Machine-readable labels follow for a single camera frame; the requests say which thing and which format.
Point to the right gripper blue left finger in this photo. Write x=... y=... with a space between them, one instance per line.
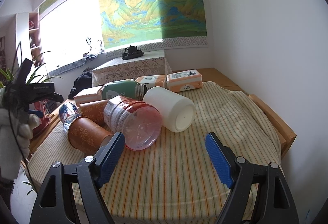
x=95 y=171

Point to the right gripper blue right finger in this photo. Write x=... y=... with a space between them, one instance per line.
x=237 y=174

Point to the orange patterned cup front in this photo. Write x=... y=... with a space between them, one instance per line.
x=87 y=136

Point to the orange patterned cup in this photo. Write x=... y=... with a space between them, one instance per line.
x=94 y=111
x=87 y=136

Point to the orange patterned cup rear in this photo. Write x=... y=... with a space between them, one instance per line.
x=94 y=111

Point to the white plastic cup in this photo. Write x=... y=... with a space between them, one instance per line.
x=177 y=111

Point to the left white gloved hand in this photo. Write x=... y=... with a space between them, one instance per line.
x=16 y=133

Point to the red white flower pot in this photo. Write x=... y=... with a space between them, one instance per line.
x=43 y=113

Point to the green spider plant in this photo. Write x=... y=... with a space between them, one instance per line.
x=10 y=74

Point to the wooden slatted bench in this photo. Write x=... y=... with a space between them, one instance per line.
x=37 y=141

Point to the wooden low table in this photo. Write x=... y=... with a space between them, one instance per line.
x=285 y=133

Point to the striped table cloth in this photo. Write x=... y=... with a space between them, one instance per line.
x=173 y=181

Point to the black bag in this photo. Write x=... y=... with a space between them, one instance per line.
x=84 y=81

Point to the clear red labelled jar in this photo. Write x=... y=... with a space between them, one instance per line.
x=139 y=122

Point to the orange tissue pack left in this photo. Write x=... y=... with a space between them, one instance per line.
x=88 y=95

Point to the orange tissue pack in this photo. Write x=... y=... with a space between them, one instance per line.
x=152 y=81
x=184 y=80
x=88 y=95

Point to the green thermos bottle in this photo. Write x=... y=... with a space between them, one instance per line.
x=126 y=88

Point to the orange tissue pack right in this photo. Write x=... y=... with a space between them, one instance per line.
x=184 y=80

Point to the orange tissue pack middle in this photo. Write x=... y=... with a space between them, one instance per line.
x=152 y=81

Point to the black teapot set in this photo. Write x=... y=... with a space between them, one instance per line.
x=132 y=52

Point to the lace covered side table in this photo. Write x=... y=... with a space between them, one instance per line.
x=151 y=63

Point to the landscape painting roller blind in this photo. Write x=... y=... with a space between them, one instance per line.
x=153 y=24

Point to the white pink wall shelf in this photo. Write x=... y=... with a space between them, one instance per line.
x=28 y=35

